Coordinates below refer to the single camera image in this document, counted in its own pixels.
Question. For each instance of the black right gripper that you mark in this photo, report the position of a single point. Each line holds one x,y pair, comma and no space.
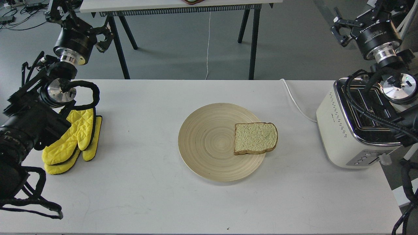
377,36

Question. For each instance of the round wooden plate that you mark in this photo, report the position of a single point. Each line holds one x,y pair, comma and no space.
206,143

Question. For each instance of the white background table black legs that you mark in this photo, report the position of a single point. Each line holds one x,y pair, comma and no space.
115,8

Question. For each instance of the upper yellow oven mitt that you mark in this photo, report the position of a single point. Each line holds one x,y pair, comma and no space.
78,137

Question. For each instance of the slice of bread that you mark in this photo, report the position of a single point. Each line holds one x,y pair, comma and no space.
255,138

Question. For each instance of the brown object on background table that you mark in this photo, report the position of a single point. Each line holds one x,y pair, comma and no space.
192,2

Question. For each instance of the lower yellow oven mitt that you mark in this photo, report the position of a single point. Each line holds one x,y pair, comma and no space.
87,154

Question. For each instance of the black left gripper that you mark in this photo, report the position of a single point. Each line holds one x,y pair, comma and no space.
73,36

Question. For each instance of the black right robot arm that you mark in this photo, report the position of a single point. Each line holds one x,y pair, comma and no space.
373,95

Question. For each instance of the yellow oven mitt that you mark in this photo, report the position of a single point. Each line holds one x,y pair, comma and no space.
87,154
78,137

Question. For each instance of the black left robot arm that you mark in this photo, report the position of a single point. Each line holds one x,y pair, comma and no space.
37,112

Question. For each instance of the white chrome toaster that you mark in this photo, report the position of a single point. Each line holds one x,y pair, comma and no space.
351,140

